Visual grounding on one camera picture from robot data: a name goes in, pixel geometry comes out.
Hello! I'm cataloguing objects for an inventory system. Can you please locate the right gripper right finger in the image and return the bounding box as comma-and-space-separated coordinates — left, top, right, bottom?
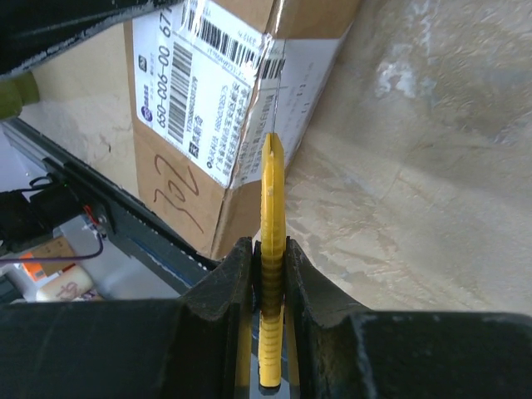
285, 239, 531, 398

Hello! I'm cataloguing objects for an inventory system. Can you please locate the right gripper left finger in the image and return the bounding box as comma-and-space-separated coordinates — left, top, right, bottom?
1, 238, 253, 398

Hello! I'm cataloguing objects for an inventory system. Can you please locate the aluminium rail frame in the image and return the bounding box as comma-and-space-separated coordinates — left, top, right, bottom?
1, 118, 68, 169

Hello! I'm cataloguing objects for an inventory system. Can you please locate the cream printed box below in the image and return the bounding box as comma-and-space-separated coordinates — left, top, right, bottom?
36, 265, 94, 303

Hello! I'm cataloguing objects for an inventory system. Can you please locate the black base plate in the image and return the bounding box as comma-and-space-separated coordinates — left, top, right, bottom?
37, 136, 219, 293

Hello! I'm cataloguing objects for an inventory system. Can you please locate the brown cardboard express box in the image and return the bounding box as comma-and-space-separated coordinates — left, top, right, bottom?
124, 1, 358, 259

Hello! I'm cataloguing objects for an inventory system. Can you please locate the yellow utility knife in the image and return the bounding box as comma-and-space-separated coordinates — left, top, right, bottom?
255, 39, 288, 390

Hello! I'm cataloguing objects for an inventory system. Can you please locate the olive green plastic bin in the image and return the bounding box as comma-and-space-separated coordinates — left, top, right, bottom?
0, 71, 40, 121

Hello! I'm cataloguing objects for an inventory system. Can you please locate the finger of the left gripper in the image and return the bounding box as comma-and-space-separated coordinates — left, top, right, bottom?
1, 0, 177, 79

